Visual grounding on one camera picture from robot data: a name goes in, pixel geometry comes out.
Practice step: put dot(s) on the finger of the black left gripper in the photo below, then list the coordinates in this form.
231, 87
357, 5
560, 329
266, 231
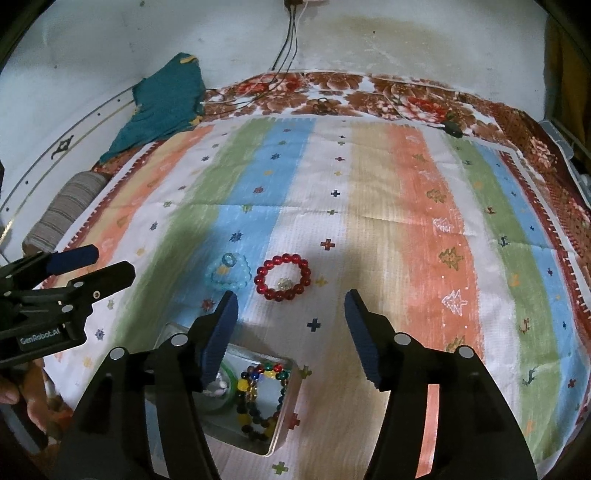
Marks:
101, 281
29, 272

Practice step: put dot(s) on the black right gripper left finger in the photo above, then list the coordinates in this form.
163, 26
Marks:
209, 336

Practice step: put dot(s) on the small black device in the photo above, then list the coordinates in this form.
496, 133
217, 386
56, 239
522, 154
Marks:
452, 128

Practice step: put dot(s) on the striped grey pillow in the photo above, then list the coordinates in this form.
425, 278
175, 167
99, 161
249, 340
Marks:
69, 203

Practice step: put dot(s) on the person's left hand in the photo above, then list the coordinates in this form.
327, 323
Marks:
44, 406

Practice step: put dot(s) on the striped colourful woven mat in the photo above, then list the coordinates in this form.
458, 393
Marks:
451, 239

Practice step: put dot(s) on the green jade bangle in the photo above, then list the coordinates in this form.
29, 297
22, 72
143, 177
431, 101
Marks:
218, 394

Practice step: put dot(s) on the teal cloth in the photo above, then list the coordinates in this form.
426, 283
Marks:
166, 103

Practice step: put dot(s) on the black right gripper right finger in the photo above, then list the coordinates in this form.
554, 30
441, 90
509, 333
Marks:
373, 336

